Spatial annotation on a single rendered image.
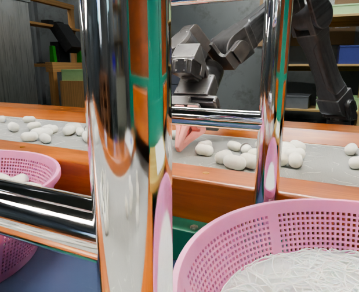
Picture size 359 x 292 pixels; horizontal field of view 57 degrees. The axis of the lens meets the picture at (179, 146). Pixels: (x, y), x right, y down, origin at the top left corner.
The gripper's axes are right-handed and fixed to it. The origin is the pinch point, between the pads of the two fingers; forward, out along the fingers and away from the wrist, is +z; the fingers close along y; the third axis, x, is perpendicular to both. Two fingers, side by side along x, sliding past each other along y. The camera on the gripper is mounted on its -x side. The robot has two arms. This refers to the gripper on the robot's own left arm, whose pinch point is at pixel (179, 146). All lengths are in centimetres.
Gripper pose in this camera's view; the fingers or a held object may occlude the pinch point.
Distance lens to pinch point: 56.8
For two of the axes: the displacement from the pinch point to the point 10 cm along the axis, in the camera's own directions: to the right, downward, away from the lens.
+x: 2.7, 6.0, 7.5
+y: 9.1, 1.0, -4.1
